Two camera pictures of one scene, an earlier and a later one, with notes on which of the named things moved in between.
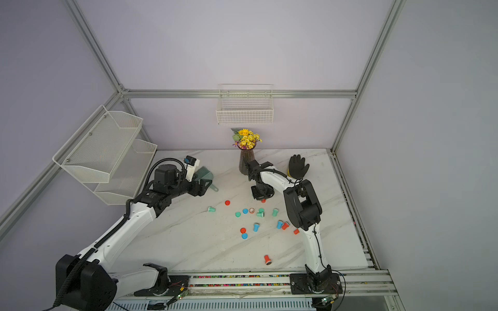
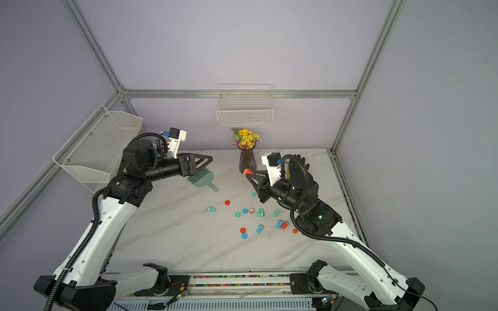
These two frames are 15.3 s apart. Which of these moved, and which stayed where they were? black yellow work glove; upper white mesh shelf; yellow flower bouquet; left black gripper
Moved: left black gripper
Stayed: upper white mesh shelf; yellow flower bouquet; black yellow work glove
